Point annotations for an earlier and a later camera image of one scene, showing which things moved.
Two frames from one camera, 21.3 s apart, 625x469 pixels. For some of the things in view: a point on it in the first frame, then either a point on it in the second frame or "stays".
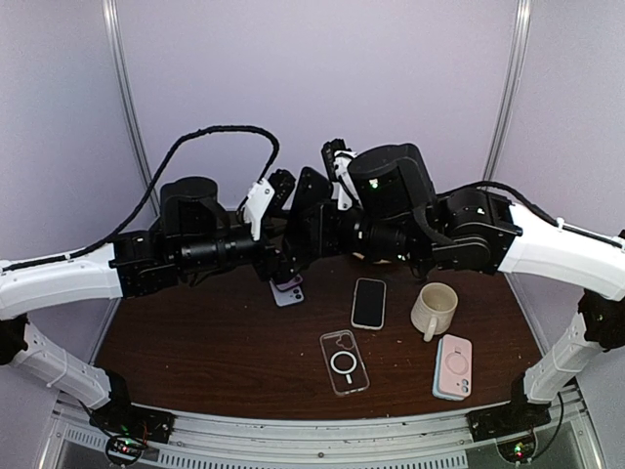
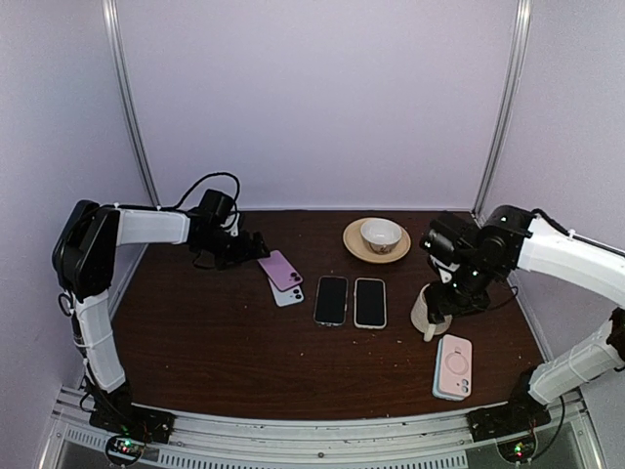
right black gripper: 329,244 → 440,306
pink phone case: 455,365 stays
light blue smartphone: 287,296 stays
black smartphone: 369,304 stays
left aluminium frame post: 127,93 stays
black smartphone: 312,191 → 331,300
